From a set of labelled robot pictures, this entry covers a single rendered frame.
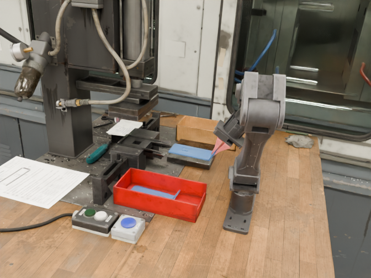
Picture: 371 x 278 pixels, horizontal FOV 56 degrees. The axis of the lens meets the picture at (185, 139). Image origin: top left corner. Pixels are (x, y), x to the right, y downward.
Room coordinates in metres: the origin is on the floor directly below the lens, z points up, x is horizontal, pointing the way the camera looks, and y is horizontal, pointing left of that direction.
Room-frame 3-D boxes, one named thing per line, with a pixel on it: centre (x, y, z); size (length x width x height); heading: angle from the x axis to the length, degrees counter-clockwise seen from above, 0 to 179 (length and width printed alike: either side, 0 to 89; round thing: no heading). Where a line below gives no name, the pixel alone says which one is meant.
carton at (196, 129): (1.33, -0.10, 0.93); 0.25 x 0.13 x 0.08; 75
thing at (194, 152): (1.04, -0.03, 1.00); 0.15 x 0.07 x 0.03; 75
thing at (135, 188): (0.88, 0.09, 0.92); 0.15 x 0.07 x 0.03; 72
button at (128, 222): (0.72, 0.13, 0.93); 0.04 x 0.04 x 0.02
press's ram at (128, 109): (1.11, 0.24, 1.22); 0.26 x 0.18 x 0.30; 75
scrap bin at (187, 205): (0.87, 0.06, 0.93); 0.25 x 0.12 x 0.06; 75
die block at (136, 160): (1.11, 0.17, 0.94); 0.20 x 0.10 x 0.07; 165
